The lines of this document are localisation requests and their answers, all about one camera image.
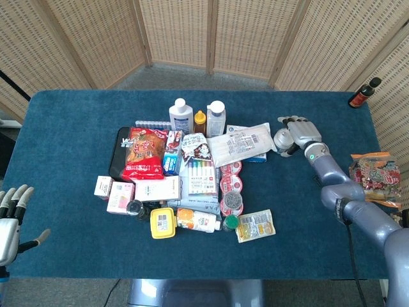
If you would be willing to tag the blue and white toothpaste box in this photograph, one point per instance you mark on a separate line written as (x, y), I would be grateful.
(172, 163)

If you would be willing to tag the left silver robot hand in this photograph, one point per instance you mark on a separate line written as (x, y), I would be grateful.
(9, 220)

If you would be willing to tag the yellow and grey sachet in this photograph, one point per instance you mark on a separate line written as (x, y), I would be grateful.
(255, 225)

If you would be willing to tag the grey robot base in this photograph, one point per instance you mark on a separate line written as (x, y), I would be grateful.
(195, 292)

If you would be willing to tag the white-capped clear vial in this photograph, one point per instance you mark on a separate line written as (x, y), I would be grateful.
(282, 137)

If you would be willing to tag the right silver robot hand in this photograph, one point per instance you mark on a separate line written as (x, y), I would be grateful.
(303, 131)

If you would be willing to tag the white plastic noodle pack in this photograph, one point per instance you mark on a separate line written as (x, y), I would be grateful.
(243, 145)

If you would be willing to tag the dark brown sauce bottle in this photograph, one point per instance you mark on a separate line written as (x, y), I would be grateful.
(362, 94)

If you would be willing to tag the blue table cloth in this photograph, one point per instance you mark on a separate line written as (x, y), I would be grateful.
(80, 198)

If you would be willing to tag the red and white small packet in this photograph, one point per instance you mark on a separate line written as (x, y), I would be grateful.
(174, 140)

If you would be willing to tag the colourful snack bag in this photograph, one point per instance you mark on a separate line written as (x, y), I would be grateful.
(377, 179)

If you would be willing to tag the coloured marker pen set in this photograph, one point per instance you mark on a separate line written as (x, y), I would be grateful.
(200, 177)

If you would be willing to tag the woven bamboo folding screen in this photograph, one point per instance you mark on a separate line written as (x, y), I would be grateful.
(204, 35)

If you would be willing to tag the green-capped clear vial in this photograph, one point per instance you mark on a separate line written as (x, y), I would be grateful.
(230, 222)

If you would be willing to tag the clear bottle with white cap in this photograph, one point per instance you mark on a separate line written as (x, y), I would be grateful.
(215, 120)

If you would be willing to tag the grey battery strip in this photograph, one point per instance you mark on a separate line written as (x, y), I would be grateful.
(150, 124)

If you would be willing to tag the red snack bag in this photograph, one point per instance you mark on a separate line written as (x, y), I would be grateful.
(143, 153)

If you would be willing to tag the white cartoon snack pouch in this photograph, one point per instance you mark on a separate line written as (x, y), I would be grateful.
(196, 147)

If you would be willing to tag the yellow lidded container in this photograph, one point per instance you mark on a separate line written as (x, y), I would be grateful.
(163, 223)

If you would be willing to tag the amber honey bottle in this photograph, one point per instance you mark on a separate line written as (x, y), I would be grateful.
(199, 123)

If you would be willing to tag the wide white box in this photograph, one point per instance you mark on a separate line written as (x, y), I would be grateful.
(158, 188)

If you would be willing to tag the red and white cup pack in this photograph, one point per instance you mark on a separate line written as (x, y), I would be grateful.
(231, 187)

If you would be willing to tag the orange drink bottle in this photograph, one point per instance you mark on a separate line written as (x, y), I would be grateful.
(198, 220)

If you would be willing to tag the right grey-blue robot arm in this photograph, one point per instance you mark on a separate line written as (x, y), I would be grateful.
(358, 204)

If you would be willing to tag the white bottle with blue label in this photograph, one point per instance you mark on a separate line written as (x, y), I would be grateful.
(180, 117)

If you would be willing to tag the black flat box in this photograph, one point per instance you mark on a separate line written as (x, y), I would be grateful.
(115, 153)

